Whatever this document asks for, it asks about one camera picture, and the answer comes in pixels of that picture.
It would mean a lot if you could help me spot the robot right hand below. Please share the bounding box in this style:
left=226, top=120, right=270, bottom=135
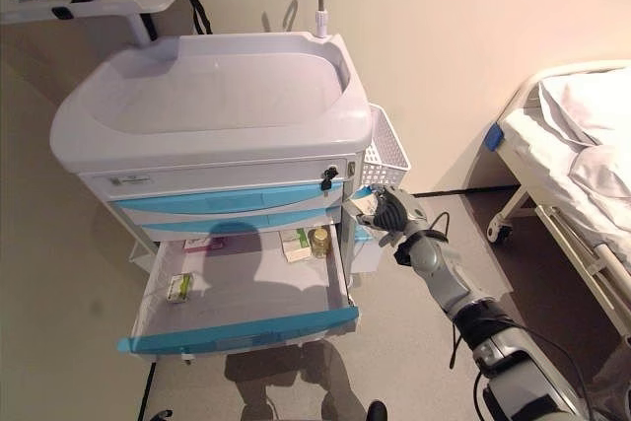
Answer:
left=357, top=185, right=430, bottom=247

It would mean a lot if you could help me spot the white blue medicine box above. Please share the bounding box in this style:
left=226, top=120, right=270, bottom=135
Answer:
left=342, top=188, right=390, bottom=225

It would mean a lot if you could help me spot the blue front cart drawer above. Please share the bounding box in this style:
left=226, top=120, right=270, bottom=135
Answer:
left=116, top=223, right=360, bottom=356
left=137, top=206, right=342, bottom=235
left=108, top=179, right=344, bottom=218

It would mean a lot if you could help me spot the yellow medicine bottle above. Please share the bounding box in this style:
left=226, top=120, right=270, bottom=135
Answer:
left=308, top=226, right=330, bottom=259

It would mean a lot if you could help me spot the green white medicine box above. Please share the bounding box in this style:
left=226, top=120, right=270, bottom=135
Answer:
left=278, top=227, right=313, bottom=263

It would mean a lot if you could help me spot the small green medicine box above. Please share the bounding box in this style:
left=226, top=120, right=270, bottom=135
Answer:
left=166, top=272, right=197, bottom=304

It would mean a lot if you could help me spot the pink white medicine box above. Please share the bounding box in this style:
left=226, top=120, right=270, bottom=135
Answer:
left=182, top=237, right=227, bottom=253

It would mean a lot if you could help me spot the blue lidded waste bin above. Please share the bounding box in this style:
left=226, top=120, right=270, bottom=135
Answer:
left=344, top=186, right=386, bottom=277

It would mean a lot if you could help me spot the white mesh side basket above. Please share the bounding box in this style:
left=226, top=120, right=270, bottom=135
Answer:
left=362, top=104, right=413, bottom=190

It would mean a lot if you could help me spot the bed caster wheel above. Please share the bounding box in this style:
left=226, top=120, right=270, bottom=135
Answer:
left=486, top=223, right=514, bottom=245

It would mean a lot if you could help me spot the blue bed tag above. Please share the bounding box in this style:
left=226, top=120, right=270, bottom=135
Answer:
left=483, top=124, right=505, bottom=151

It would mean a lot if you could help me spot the white hospital bed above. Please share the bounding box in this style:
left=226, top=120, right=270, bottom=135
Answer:
left=485, top=59, right=631, bottom=338

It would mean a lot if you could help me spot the white medical cart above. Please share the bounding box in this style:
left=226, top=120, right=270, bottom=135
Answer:
left=48, top=31, right=413, bottom=366

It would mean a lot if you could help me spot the white blanket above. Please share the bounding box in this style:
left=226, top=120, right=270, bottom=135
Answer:
left=566, top=142, right=631, bottom=254

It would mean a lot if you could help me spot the white pillow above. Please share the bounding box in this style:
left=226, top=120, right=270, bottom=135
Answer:
left=536, top=65, right=631, bottom=146

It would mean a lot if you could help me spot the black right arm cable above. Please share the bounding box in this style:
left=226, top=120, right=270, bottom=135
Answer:
left=423, top=211, right=593, bottom=421

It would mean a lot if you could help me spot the white bed side rail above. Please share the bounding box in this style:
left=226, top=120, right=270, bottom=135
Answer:
left=534, top=203, right=631, bottom=333

